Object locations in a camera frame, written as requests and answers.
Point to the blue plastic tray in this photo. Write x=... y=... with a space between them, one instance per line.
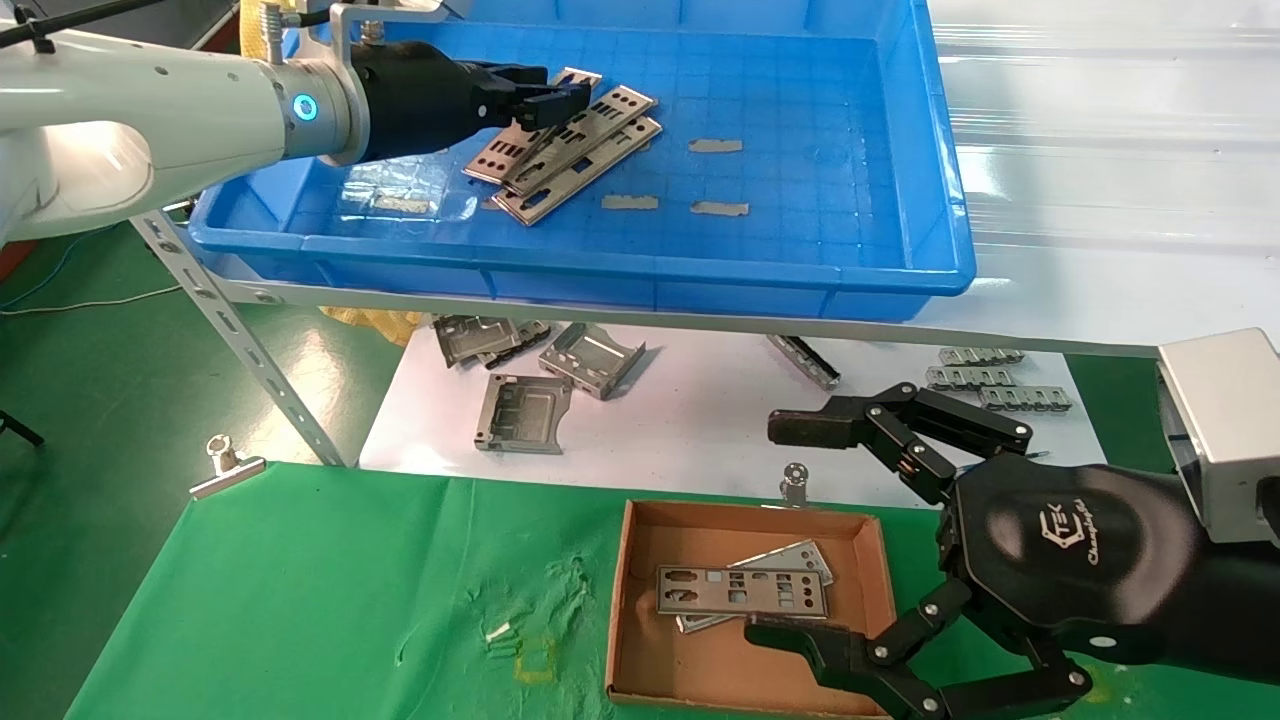
x=800 y=240

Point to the brown cardboard box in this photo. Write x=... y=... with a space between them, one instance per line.
x=720 y=670

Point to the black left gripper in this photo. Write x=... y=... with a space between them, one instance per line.
x=420 y=100

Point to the grey folded metal bracket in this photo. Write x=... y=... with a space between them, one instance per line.
x=470 y=340

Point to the grey metal shelf rail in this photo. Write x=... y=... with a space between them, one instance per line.
x=1000 y=337

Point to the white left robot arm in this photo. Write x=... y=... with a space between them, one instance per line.
x=150 y=110

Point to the small notched metal strip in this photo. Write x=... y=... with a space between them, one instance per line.
x=1025 y=398
x=980 y=356
x=968 y=378

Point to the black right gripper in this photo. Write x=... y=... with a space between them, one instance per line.
x=1080 y=560

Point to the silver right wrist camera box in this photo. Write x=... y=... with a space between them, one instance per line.
x=1225 y=430

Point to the silver metal shield plate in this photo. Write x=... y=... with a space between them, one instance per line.
x=795 y=553
x=575 y=148
x=478 y=168
x=745 y=608
x=590 y=176

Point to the green table cloth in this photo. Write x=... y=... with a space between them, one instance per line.
x=350 y=580

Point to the small white scrap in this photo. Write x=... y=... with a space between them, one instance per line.
x=497 y=632

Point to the flat grey metal frame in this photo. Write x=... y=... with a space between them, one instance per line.
x=490 y=412

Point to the grey metal box bracket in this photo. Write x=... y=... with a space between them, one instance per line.
x=590 y=355

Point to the dark folded metal bracket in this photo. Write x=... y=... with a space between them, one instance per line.
x=530 y=332

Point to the white paper sheet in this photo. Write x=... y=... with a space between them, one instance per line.
x=700 y=430

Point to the grey slotted shelf upright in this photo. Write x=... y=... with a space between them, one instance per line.
x=230 y=325

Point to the black floor stand leg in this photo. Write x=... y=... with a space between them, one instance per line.
x=20 y=430

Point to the silver binder clip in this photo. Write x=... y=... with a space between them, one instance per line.
x=794 y=490
x=225 y=478

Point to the long grey metal strip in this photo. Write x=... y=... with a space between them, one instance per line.
x=805 y=362

